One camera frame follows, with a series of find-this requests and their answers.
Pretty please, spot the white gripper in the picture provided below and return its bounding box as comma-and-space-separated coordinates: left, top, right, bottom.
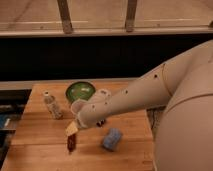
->
65, 103, 100, 136

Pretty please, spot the red chili pepper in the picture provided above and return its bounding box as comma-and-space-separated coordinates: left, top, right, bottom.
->
67, 134, 76, 152

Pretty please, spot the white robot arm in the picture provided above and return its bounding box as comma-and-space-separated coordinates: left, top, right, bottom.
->
66, 39, 213, 171

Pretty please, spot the green ceramic bowl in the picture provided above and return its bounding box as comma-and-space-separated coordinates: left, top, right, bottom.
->
65, 81, 96, 103

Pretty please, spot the clear plastic cup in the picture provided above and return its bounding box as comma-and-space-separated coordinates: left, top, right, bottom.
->
70, 99, 87, 116

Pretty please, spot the clear plastic bottle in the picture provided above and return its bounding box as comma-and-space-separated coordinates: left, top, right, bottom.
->
43, 91, 63, 119

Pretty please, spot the blue sponge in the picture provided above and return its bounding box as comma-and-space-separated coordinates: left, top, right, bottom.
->
102, 128, 122, 151

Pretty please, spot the left metal post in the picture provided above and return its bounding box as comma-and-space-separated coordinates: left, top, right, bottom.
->
57, 0, 73, 34

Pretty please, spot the metal post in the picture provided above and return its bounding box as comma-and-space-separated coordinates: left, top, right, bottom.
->
125, 0, 137, 32
57, 0, 73, 34

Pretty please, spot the right metal post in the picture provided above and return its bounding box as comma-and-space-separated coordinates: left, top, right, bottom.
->
125, 0, 137, 32

